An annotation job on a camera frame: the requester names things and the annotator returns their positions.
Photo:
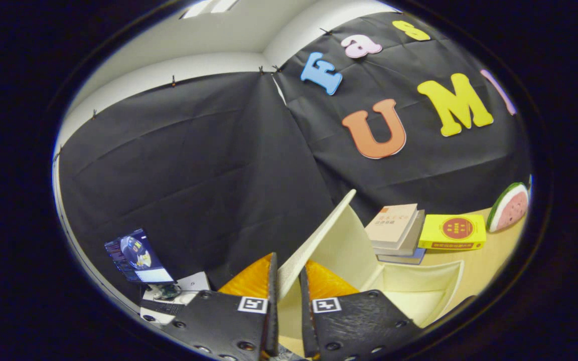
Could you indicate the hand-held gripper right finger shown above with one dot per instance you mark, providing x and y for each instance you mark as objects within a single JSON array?
[{"x": 359, "y": 326}]

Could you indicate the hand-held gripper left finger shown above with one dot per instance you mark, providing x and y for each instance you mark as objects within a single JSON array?
[{"x": 229, "y": 326}]

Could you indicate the cream storage box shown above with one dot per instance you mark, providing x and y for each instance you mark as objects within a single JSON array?
[{"x": 341, "y": 248}]

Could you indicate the open laptop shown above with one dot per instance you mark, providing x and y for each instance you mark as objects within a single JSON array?
[{"x": 141, "y": 258}]

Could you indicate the white paper sheet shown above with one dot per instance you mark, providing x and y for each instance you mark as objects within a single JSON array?
[{"x": 196, "y": 287}]

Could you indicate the blue book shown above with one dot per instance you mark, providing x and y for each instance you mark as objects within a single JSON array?
[{"x": 402, "y": 258}]

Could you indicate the yellow book with red label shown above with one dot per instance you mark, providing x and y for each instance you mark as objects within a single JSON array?
[{"x": 453, "y": 230}]

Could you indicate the watermelon slice plush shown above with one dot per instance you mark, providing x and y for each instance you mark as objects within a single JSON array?
[{"x": 511, "y": 208}]

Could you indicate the large ceiling light panel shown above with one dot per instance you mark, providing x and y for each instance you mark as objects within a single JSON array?
[{"x": 208, "y": 7}]

